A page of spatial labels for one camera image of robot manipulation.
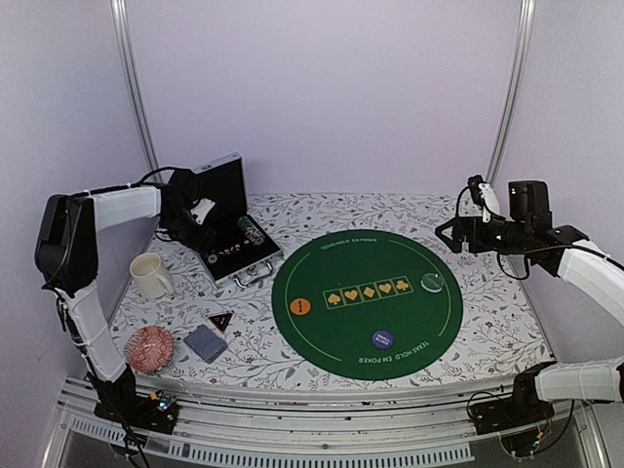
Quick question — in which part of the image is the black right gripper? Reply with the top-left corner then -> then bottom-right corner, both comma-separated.
436,215 -> 531,254

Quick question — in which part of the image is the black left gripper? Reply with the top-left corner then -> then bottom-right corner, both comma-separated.
163,207 -> 216,254

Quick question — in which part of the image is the green dealer button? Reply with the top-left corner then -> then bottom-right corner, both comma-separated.
420,273 -> 446,293

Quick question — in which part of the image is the purple small blind button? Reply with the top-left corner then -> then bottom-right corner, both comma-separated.
371,331 -> 394,350

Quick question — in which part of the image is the orange big blind button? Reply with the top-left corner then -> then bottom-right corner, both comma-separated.
289,297 -> 312,317

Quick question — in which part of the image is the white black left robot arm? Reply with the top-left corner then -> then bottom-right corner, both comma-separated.
34,168 -> 215,423

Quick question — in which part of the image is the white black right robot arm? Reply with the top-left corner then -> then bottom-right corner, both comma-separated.
435,175 -> 623,425

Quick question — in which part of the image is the row of dice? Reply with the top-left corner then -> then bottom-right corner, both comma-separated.
216,244 -> 245,256

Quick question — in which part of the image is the aluminium poker chip case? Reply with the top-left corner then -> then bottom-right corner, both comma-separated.
196,153 -> 283,290

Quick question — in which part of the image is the right poker chip stack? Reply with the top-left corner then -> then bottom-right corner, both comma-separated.
237,215 -> 265,246

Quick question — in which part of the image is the white ceramic mug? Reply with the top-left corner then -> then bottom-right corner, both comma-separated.
130,253 -> 175,299

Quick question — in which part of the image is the black triangular card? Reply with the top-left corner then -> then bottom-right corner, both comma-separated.
209,311 -> 233,333

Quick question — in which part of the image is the round green poker mat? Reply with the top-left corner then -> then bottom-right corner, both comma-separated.
271,230 -> 464,381

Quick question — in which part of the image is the red patterned bowl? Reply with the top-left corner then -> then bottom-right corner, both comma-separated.
124,326 -> 175,373

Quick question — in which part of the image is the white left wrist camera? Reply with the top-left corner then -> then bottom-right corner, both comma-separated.
190,198 -> 215,225

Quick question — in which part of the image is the aluminium front rail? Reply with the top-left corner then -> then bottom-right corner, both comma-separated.
48,374 -> 605,468

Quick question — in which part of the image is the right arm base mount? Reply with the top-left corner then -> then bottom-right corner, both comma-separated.
466,384 -> 555,435

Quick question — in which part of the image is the left aluminium frame post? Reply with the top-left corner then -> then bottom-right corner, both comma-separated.
110,0 -> 163,182

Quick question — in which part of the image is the aluminium frame post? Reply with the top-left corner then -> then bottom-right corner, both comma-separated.
486,0 -> 536,187
110,0 -> 163,182

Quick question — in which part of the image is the right aluminium frame post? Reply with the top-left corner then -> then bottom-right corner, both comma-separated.
486,0 -> 536,187

